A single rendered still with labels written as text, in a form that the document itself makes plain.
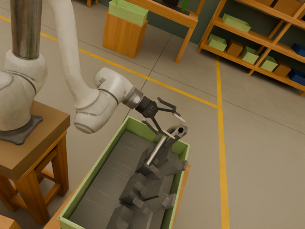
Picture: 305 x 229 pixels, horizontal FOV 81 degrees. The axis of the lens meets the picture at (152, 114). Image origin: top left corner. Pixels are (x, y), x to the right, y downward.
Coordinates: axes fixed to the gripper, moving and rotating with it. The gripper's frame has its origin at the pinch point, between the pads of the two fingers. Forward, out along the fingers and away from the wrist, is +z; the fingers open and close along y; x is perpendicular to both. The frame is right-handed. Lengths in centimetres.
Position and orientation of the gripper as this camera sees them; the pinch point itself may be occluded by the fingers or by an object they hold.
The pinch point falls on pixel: (175, 126)
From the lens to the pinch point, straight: 83.9
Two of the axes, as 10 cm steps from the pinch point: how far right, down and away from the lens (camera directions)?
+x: -1.8, -0.5, 9.8
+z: 8.1, 5.6, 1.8
